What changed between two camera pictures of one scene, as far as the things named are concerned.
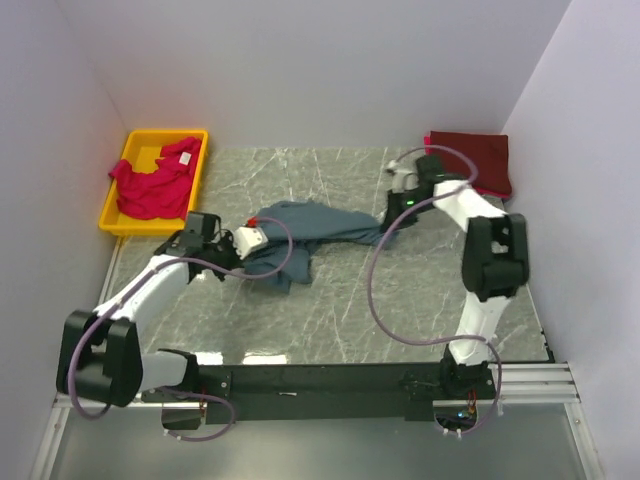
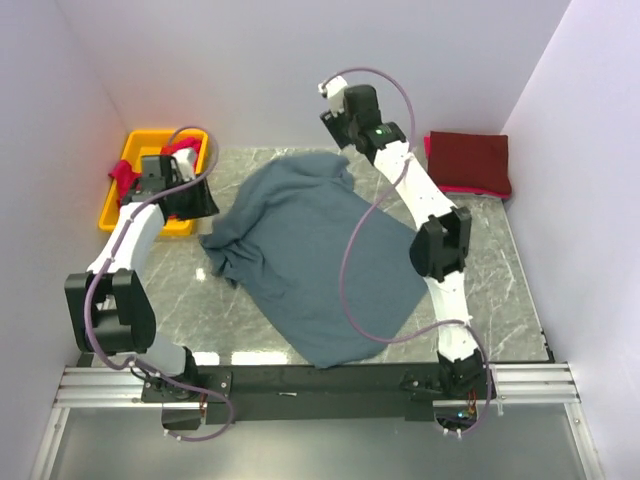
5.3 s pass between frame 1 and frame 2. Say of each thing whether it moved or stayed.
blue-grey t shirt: moved
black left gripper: moved
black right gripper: moved
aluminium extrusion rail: stayed
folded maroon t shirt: stayed
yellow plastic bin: stayed
